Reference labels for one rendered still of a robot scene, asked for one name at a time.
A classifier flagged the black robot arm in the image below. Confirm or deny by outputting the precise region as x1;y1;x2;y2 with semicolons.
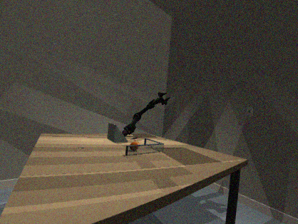
121;99;158;137

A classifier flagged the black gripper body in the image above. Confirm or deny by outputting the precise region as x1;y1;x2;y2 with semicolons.
157;92;167;105

